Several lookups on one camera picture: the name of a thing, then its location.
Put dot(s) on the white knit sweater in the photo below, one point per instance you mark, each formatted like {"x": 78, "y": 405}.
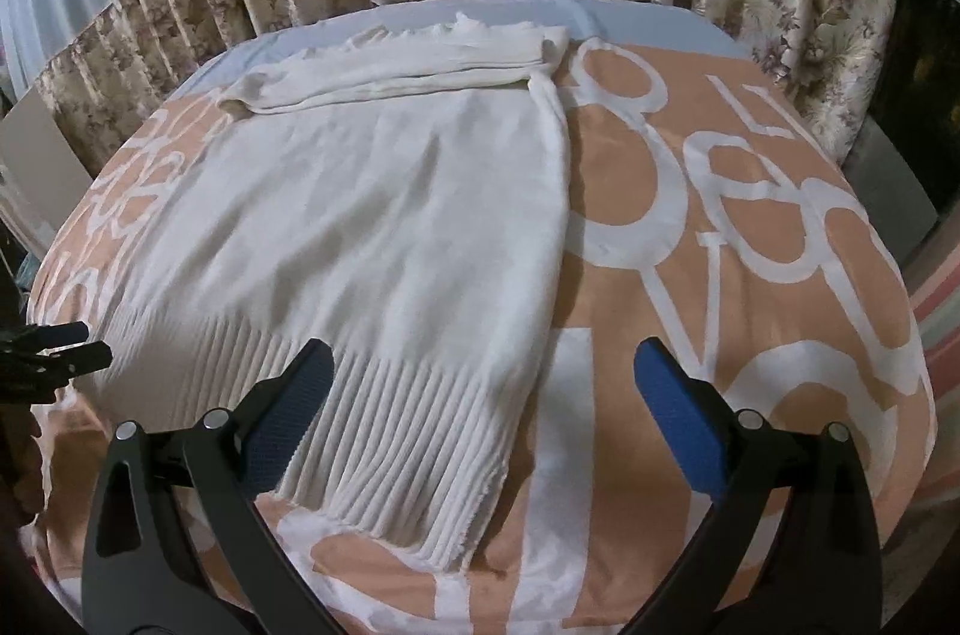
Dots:
{"x": 337, "y": 215}

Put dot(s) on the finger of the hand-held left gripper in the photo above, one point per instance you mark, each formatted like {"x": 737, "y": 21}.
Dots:
{"x": 67, "y": 333}
{"x": 79, "y": 359}

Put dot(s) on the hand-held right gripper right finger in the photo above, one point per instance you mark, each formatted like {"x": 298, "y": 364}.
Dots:
{"x": 675, "y": 410}

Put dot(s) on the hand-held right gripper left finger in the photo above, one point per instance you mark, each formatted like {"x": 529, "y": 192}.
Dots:
{"x": 292, "y": 402}

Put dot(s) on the black glass door appliance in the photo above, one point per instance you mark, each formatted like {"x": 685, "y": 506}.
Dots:
{"x": 922, "y": 80}

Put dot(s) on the orange white printed blanket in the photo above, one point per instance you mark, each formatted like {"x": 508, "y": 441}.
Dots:
{"x": 750, "y": 215}

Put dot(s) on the beige board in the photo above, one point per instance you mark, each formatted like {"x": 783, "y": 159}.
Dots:
{"x": 37, "y": 155}

